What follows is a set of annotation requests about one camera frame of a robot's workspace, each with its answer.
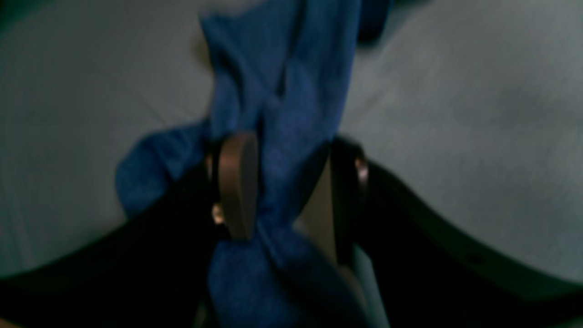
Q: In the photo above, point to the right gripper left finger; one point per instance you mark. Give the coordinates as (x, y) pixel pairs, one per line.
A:
(152, 271)

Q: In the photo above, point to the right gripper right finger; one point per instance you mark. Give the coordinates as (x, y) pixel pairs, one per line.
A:
(429, 273)

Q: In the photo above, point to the dark blue t-shirt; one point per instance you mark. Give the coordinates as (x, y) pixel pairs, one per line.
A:
(282, 70)

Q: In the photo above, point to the light blue table cloth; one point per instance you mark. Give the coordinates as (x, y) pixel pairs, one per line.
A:
(475, 105)

